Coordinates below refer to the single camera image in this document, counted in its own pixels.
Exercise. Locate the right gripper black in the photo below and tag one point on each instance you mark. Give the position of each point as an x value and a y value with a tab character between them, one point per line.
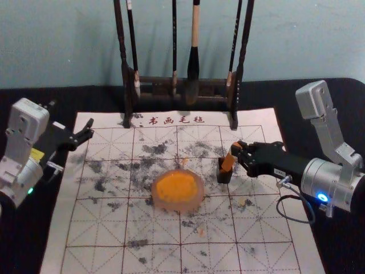
273	161

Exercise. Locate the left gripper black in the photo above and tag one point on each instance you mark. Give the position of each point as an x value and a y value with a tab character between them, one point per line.
58	140

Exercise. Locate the dark stamp with orange face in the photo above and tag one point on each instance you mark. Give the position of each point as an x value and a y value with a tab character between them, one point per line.
226	171

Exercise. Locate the dark wooden brush rack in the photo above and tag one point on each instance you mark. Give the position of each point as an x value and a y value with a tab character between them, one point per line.
125	85

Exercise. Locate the pink dish of orange paste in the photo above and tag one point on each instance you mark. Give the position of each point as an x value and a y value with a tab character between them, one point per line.
177	189

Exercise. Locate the thin dark brush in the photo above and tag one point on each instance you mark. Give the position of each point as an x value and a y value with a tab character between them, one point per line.
234	45
174	51
133	51

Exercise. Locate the white felt mat red grid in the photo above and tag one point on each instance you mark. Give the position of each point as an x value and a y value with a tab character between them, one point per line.
114	228

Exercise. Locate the black table cloth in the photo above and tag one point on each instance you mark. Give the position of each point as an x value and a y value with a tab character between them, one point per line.
342	251

